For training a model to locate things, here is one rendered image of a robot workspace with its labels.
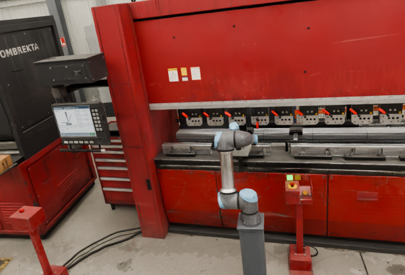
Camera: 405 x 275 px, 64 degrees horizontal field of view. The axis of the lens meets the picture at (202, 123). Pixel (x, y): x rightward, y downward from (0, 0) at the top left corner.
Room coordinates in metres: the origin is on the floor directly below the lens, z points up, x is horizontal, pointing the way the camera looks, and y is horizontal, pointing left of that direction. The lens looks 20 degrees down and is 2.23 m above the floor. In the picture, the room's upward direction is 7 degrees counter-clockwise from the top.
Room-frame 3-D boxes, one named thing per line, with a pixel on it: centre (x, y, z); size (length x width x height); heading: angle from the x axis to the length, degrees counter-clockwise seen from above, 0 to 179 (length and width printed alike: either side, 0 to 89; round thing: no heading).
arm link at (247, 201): (1.88, -0.24, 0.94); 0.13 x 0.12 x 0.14; 76
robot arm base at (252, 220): (1.88, -0.24, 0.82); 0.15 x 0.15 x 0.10
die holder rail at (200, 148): (2.90, 0.18, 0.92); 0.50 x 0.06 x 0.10; 71
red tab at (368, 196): (2.24, -1.26, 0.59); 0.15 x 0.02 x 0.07; 71
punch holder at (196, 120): (2.86, 0.06, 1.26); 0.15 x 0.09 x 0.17; 71
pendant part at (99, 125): (2.58, 0.98, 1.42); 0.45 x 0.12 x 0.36; 72
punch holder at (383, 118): (2.34, -1.45, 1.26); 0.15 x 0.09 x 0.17; 71
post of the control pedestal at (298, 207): (2.23, -0.69, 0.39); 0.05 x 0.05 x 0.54; 76
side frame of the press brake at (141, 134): (3.20, 0.53, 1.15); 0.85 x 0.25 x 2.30; 161
